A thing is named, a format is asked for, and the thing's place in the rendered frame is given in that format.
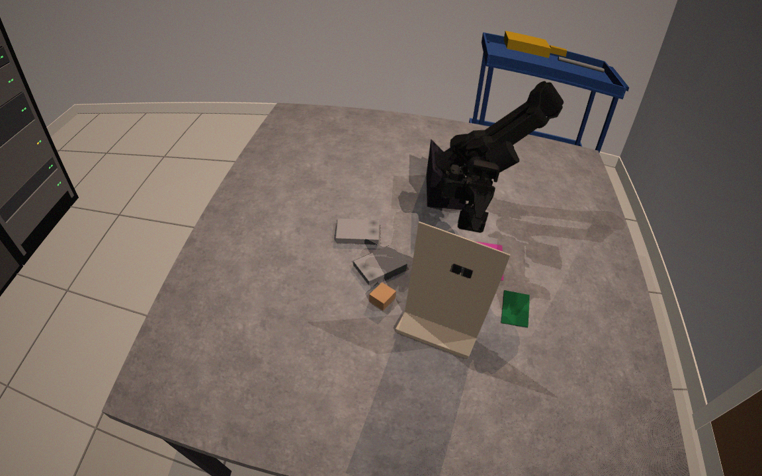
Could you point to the green square marker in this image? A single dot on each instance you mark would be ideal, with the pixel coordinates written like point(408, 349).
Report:
point(515, 309)

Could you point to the tan panel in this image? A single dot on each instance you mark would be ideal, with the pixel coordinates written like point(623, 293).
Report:
point(452, 285)

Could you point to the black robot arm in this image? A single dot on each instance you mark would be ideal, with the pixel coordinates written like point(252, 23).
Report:
point(495, 144)

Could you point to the orange-brown cube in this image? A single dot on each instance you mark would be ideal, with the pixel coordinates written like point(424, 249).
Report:
point(382, 296)

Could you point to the pink square marked zone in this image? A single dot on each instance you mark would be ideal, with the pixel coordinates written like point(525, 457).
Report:
point(498, 247)

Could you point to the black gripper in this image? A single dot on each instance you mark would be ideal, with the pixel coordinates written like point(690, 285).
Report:
point(479, 192)

